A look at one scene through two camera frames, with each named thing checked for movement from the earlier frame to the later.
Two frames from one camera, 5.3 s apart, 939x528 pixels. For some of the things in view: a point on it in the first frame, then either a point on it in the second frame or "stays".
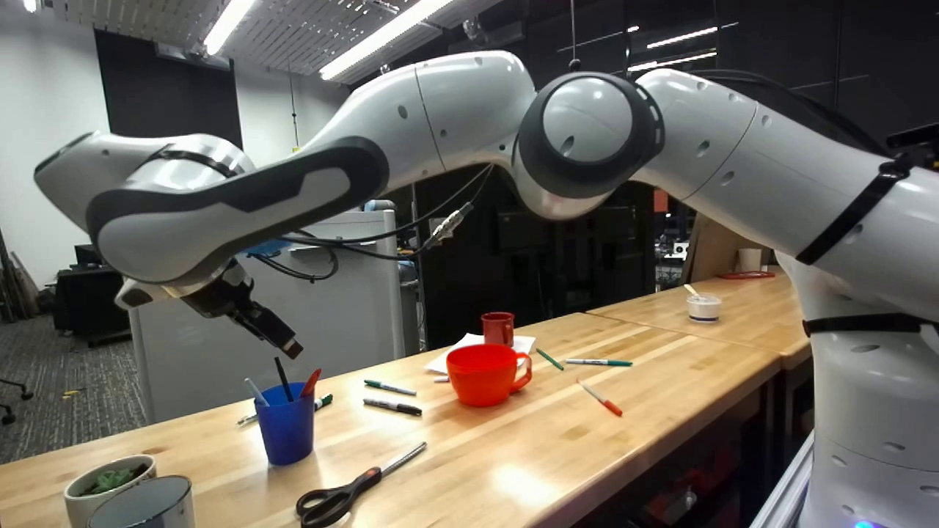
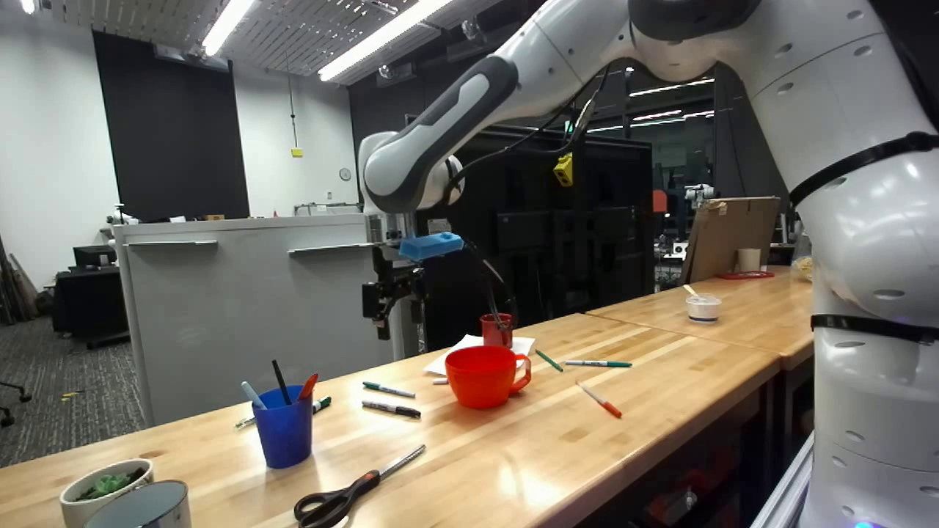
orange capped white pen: (606, 403) stays
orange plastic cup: (484, 374) stays
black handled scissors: (327, 507) stays
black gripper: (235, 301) -> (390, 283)
